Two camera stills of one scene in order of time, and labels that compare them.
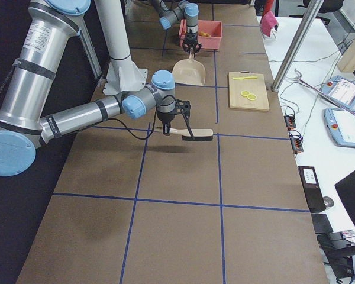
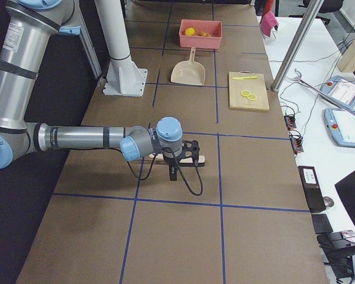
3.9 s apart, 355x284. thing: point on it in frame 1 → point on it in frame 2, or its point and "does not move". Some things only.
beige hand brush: [199, 134] → [191, 161]
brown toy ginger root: [204, 34] does not move
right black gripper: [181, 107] → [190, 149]
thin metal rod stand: [350, 112] does not move
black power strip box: [309, 180] does not move
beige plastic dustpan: [189, 71] does not move
